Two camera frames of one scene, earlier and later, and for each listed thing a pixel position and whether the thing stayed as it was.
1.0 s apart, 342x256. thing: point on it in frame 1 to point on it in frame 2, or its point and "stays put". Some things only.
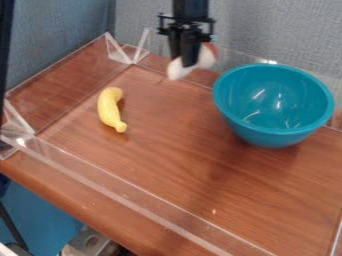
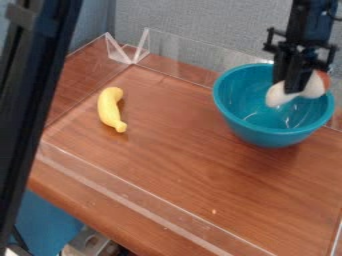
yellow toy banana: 108,101 stays put
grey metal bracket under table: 89,243 stays put
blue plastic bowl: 272,103 stays put
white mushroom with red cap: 176,70 to 315,88
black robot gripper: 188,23 to 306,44
